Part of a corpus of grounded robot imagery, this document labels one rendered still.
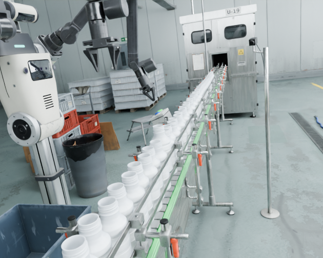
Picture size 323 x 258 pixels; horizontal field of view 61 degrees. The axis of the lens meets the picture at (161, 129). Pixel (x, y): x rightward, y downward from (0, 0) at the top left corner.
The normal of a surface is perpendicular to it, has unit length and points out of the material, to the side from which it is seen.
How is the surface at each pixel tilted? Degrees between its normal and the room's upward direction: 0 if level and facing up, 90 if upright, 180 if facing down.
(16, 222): 90
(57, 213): 90
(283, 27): 90
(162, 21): 90
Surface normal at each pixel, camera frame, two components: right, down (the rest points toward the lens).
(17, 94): -0.22, 0.45
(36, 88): 0.96, -0.05
